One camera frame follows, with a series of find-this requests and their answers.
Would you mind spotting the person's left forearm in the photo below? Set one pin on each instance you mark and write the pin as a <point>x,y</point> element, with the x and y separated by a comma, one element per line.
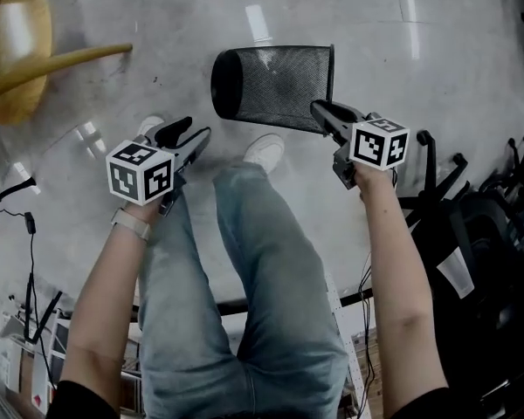
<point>100,299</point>

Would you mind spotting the person's left white shoe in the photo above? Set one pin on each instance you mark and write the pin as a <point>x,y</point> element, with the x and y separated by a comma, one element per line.
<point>149,125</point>

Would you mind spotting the person's black shirt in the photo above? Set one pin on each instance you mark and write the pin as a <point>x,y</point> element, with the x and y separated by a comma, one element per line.
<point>83,402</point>

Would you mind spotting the white wristband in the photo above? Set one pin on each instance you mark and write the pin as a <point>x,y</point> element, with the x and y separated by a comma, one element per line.
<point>131,223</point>

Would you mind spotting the person's white shoe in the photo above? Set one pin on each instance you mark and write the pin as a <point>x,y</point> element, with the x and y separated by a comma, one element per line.
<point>149,125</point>
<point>265,152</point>

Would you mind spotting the person's right white shoe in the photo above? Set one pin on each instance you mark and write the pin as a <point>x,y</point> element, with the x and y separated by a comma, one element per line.
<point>265,152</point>

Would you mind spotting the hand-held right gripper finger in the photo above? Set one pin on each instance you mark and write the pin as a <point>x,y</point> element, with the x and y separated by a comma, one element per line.
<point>342,111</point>
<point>332,125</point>

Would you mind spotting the person's blue jeans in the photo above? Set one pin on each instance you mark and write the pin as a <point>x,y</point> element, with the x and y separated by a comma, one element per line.
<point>266,277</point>

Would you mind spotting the round wooden side table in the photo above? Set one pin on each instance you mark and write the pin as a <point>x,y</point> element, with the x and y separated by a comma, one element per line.
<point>22,59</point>

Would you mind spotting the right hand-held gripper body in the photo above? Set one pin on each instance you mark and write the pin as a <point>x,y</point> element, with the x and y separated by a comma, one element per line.
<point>377,144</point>

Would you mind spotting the black mesh waste bin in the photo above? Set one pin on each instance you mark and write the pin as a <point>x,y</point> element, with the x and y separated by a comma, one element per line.
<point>279,85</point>

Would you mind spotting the person's right forearm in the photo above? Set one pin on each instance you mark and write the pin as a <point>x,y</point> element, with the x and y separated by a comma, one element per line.
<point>397,277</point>

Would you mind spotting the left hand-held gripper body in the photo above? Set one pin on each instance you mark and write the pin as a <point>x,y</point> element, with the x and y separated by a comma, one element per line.
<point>139,173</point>

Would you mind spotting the black mesh office chair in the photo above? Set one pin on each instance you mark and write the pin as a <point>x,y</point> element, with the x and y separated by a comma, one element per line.
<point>476,242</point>

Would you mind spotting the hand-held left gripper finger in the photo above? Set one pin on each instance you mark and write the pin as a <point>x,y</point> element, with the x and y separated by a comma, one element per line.
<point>196,144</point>
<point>172,130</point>

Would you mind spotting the white perforated metal rack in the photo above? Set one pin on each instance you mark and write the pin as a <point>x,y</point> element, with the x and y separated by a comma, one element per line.
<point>345,330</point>

